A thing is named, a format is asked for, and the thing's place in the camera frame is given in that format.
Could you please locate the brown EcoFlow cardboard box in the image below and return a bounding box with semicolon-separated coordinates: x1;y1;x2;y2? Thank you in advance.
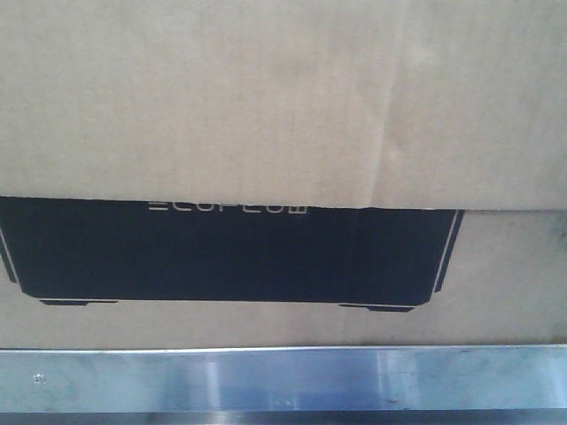
1;1;566;349

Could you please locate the metal shelf front rail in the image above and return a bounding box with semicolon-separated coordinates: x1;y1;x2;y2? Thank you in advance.
1;344;566;424

